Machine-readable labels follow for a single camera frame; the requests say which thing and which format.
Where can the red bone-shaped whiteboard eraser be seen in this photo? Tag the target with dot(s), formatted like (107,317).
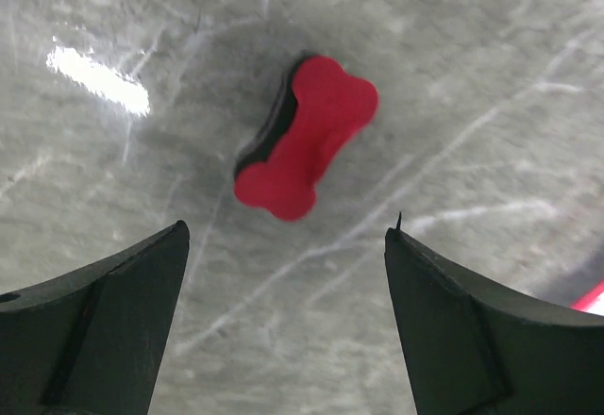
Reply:
(319,108)

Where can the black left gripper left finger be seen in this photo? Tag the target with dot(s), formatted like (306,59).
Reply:
(91,341)

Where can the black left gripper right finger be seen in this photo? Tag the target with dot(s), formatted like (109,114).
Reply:
(474,346)

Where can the red-framed whiteboard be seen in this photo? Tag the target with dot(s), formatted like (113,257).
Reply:
(592,301)

